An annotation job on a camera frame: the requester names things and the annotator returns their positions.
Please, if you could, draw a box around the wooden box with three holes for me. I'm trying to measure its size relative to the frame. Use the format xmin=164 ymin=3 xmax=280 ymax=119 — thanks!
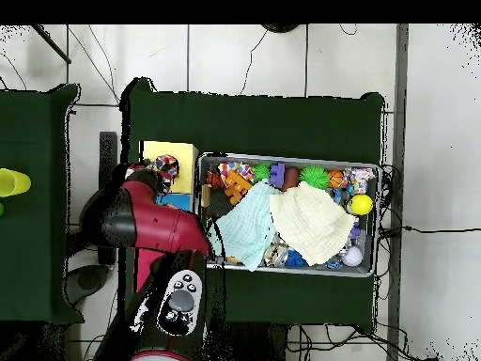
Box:
xmin=132 ymin=140 xmax=199 ymax=294

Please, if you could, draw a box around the orange plastic building block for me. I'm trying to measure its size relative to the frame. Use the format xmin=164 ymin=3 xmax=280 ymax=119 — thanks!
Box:
xmin=221 ymin=170 xmax=254 ymax=206

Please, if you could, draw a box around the mint green muslin cloth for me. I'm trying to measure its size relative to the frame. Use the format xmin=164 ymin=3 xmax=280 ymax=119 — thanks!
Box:
xmin=213 ymin=182 xmax=281 ymax=273

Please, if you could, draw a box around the small green spiky ball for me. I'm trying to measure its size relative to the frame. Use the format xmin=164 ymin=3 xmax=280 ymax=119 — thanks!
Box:
xmin=252 ymin=162 xmax=272 ymax=182

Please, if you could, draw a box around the purple plastic building block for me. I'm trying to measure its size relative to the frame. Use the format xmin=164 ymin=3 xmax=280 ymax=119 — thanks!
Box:
xmin=269 ymin=162 xmax=286 ymax=188

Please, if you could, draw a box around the brown toy football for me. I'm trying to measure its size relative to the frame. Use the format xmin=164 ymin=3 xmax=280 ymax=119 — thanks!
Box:
xmin=279 ymin=167 xmax=301 ymax=192

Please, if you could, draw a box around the cream yellow muslin cloth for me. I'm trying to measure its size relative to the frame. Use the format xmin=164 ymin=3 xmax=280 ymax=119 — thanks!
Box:
xmin=268 ymin=180 xmax=357 ymax=267

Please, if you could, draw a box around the dark green tablecloth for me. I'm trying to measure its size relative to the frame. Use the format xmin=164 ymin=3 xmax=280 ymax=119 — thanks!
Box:
xmin=0 ymin=83 xmax=84 ymax=324
xmin=117 ymin=76 xmax=386 ymax=334

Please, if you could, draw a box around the large green spiky ball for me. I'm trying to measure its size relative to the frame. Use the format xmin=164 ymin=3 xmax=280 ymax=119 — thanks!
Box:
xmin=298 ymin=165 xmax=331 ymax=190

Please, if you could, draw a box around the orange mini basketball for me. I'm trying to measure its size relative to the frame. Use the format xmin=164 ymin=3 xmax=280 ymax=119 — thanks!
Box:
xmin=327 ymin=169 xmax=345 ymax=189

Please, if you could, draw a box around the yellow plastic ball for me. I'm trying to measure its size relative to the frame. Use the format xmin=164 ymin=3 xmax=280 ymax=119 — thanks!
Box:
xmin=347 ymin=194 xmax=374 ymax=216

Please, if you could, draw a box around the black round stand base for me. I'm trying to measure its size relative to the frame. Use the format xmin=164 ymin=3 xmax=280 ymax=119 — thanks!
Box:
xmin=260 ymin=24 xmax=302 ymax=34

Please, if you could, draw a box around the yellow-green plastic cup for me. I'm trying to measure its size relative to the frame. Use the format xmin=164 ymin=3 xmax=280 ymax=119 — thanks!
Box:
xmin=0 ymin=167 xmax=32 ymax=198

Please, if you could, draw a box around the black metal rod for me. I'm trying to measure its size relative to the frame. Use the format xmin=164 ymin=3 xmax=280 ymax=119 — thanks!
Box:
xmin=31 ymin=24 xmax=72 ymax=65

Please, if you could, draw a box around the silver wire mesh bin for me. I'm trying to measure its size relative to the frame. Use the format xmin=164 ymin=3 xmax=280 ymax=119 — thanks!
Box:
xmin=194 ymin=151 xmax=382 ymax=278

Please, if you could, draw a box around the black power cable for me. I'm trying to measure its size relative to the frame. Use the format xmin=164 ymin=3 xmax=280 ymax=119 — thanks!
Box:
xmin=379 ymin=224 xmax=481 ymax=238

